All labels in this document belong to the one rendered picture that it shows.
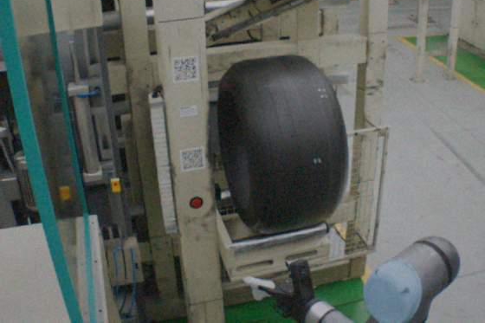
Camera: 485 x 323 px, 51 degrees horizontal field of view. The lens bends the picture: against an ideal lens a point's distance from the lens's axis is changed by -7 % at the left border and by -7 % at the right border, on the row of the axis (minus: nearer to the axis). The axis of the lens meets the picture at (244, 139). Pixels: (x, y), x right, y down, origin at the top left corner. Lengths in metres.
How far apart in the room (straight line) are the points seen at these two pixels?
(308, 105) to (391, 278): 0.71
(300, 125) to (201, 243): 0.56
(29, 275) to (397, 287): 0.77
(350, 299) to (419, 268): 1.91
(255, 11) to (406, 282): 1.25
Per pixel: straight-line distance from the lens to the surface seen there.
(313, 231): 1.87
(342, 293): 2.98
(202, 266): 1.91
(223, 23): 1.96
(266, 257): 1.83
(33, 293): 1.20
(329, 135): 1.58
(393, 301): 1.04
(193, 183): 1.72
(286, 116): 1.55
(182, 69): 1.56
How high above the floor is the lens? 2.02
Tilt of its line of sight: 27 degrees down
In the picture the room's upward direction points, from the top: 2 degrees counter-clockwise
